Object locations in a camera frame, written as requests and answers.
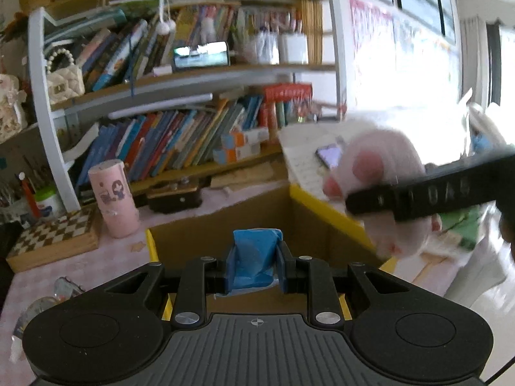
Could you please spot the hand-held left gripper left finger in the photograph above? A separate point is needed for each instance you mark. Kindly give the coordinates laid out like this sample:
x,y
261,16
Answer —
x,y
229,277

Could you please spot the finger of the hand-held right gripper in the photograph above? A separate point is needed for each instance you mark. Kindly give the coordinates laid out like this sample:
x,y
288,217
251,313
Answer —
x,y
422,193

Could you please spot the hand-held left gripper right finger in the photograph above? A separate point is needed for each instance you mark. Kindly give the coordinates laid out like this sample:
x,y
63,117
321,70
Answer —
x,y
286,277

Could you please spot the blue packet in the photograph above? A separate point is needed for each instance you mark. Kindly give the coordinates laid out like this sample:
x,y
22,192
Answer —
x,y
255,253

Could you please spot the yellow cardboard box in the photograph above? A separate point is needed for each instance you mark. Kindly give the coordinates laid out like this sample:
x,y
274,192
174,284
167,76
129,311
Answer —
x,y
314,225

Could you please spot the pink pig plush toy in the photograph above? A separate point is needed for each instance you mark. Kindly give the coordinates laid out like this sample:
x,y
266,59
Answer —
x,y
374,157

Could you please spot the pink checkered desktop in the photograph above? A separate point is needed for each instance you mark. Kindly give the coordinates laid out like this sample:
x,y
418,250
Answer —
x,y
120,249

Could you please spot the green book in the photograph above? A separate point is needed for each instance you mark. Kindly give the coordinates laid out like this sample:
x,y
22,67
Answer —
x,y
466,229

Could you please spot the black wooden box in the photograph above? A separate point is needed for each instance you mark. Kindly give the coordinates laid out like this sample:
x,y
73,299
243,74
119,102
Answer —
x,y
175,201

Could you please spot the smartphone with lit screen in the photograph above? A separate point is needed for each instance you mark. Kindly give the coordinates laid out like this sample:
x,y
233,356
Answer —
x,y
330,156

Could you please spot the stack of white papers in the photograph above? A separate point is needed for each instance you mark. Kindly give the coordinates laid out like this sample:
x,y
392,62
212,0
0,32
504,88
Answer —
x,y
305,165

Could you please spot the orange and white small box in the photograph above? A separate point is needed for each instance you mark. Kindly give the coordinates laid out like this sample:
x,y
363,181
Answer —
x,y
245,137
237,155

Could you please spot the pink cylindrical container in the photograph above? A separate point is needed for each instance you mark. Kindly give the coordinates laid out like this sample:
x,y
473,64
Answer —
x,y
114,197

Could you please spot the long row of colourful books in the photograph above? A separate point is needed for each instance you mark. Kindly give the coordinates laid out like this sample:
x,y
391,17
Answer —
x,y
169,136

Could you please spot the red thick books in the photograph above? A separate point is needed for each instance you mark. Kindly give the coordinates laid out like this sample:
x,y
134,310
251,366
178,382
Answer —
x,y
287,96

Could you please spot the wooden chessboard box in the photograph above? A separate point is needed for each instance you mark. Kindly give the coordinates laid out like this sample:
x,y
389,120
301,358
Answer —
x,y
52,237

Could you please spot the white jar green lid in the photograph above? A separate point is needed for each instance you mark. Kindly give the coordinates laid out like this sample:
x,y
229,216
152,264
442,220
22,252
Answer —
x,y
49,205

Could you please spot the thick white-paged book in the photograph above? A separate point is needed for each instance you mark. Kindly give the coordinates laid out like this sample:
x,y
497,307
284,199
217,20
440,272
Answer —
x,y
82,144

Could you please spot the white pen holders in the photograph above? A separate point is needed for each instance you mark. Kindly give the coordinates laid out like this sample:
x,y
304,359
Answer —
x,y
281,48

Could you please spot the orange pen white ball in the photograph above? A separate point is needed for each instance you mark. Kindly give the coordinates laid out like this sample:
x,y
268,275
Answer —
x,y
29,197

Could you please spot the phone playing video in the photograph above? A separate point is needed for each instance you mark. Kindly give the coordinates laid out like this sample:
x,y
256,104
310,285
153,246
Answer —
x,y
201,55

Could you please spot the cluster of pens in holders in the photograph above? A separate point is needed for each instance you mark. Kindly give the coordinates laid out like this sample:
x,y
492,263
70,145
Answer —
x,y
12,197

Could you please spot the leaning row of books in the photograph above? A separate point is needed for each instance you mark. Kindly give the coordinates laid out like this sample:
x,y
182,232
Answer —
x,y
132,52

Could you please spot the white quilted pearl handbag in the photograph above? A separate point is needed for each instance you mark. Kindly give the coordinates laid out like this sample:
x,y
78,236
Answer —
x,y
64,82

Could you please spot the white bookshelf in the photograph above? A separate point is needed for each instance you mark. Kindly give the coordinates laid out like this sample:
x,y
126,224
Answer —
x,y
44,100

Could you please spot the pink paper craft decoration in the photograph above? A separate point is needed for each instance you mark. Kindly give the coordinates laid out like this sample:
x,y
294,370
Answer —
x,y
10,108

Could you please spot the alphabet wall poster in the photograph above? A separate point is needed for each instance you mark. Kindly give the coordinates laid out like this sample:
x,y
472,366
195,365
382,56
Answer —
x,y
370,48

